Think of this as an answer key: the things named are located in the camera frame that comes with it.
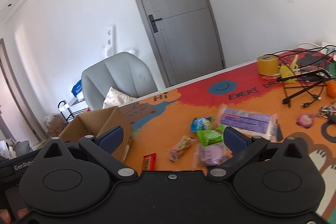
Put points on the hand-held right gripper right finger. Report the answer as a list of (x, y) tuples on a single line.
[(235, 141)]

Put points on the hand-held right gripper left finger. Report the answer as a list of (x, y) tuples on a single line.
[(111, 138)]

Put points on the brown cardboard box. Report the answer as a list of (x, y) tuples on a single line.
[(107, 119)]

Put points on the large clear cracker packet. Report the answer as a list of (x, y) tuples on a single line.
[(246, 120)]

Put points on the small bright green packet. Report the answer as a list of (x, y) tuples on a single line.
[(210, 136)]

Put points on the purple bun packet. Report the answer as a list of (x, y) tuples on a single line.
[(210, 156)]

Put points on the small blue candy packet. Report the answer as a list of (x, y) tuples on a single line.
[(200, 123)]

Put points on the red snack packet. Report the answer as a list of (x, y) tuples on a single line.
[(149, 161)]

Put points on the beige snack packet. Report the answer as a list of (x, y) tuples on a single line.
[(181, 151)]

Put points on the grey sofa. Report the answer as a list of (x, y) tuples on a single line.
[(21, 149)]

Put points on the white dotted pillow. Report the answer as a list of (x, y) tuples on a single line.
[(115, 98)]

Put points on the black shoe rack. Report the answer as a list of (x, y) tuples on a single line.
[(68, 112)]

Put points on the small printed cardboard box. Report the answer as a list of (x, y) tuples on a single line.
[(55, 127)]

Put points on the colourful printed table mat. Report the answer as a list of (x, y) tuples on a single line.
[(170, 129)]

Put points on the blue plastic bag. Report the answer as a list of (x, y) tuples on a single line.
[(77, 88)]

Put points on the grey chair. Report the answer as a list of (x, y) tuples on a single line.
[(126, 71)]

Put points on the black metal stand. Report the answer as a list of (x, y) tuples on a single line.
[(299, 94)]

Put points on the yellow tape roll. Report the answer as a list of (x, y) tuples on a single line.
[(267, 66)]

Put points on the yellow clip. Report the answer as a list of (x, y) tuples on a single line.
[(286, 71)]

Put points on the white foam board with holes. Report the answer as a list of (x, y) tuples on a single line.
[(109, 40)]

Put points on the bunch of keys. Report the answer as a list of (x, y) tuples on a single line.
[(329, 111)]

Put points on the orange tangerine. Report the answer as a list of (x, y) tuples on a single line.
[(332, 88)]

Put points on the grey door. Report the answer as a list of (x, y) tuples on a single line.
[(178, 29)]

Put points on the white power strip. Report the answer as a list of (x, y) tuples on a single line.
[(328, 47)]

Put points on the grey doorway frame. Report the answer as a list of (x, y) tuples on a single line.
[(18, 87)]

